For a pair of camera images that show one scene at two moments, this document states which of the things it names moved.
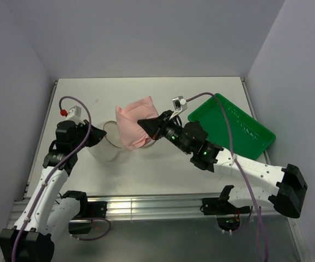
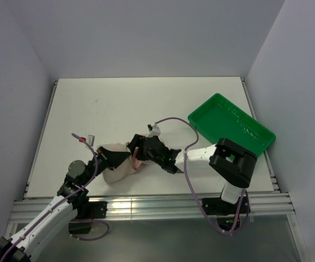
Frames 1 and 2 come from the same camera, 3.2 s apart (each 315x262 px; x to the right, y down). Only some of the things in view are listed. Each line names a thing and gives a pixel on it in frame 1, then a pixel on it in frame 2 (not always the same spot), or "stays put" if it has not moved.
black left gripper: x=97 y=134 → x=111 y=158
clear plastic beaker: x=109 y=148 → x=125 y=169
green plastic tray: x=250 y=137 stays put
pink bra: x=133 y=136 → x=135 y=161
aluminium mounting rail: x=150 y=207 stays put
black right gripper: x=154 y=125 → x=138 y=141
